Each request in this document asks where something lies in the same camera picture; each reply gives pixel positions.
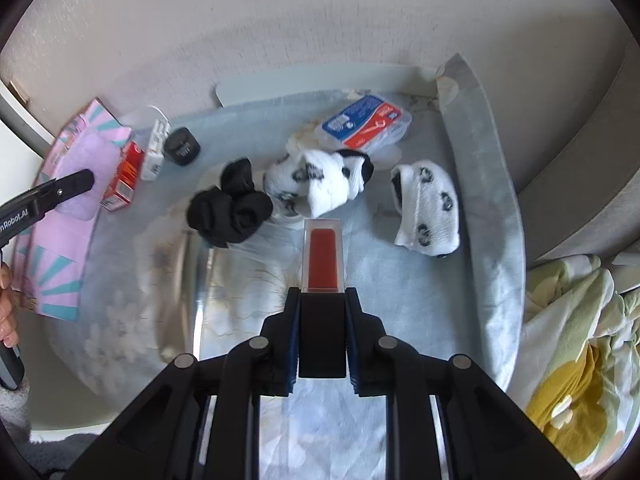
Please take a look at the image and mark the plastic packet with blue label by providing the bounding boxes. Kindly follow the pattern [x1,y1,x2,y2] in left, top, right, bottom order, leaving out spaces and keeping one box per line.
[320,94,415,153]

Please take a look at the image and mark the grey printed fleece cloth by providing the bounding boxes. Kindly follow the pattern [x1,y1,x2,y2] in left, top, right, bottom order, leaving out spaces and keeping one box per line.
[0,375,106,480]

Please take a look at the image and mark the small red carton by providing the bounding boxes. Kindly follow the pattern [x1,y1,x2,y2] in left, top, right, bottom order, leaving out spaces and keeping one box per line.
[100,141,147,212]

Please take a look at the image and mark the person's left hand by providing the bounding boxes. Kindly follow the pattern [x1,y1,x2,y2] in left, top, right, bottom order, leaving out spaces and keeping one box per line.
[0,265,19,347]

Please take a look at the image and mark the black socks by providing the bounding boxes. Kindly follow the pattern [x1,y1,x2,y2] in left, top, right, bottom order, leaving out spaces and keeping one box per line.
[186,158,275,248]

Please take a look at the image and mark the pink cardboard box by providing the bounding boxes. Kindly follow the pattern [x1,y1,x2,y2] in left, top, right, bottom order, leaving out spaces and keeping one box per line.
[12,99,133,321]

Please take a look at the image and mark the white panda print sock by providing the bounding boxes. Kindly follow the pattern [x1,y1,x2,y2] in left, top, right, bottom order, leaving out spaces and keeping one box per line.
[264,149,375,220]
[390,160,462,257]

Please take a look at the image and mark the grey padded furniture edge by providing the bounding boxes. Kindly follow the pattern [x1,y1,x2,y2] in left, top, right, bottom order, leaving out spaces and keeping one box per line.
[515,50,640,266]

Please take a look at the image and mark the clear plastic film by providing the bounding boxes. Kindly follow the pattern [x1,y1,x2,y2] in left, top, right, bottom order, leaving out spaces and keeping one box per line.
[150,225,301,366]

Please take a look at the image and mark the red lipstick with clear cap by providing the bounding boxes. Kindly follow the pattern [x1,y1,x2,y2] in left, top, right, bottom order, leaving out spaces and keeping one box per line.
[298,217,347,378]

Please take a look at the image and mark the green yellow floral blanket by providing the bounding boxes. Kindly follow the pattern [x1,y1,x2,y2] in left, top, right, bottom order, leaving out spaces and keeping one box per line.
[520,254,640,466]

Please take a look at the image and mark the white desktop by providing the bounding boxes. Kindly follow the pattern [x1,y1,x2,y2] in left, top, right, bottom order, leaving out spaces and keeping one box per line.
[42,62,526,436]

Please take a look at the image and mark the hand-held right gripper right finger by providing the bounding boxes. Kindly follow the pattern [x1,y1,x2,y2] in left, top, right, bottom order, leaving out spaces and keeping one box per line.
[345,287,581,480]

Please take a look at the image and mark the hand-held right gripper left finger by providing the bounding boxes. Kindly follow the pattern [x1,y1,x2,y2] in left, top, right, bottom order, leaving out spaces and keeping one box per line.
[65,287,301,480]

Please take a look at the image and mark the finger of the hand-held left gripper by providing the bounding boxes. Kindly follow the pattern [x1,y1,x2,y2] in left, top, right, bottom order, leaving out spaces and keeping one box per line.
[22,169,96,217]

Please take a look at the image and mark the grey floral tablecloth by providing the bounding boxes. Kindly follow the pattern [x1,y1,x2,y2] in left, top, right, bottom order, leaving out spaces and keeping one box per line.
[42,52,526,480]

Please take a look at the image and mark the small white carton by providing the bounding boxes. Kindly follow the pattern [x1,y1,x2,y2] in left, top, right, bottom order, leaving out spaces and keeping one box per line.
[139,105,172,182]

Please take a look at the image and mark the small black jar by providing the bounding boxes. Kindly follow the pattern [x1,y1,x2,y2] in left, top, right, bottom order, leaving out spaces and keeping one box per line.
[165,127,202,167]

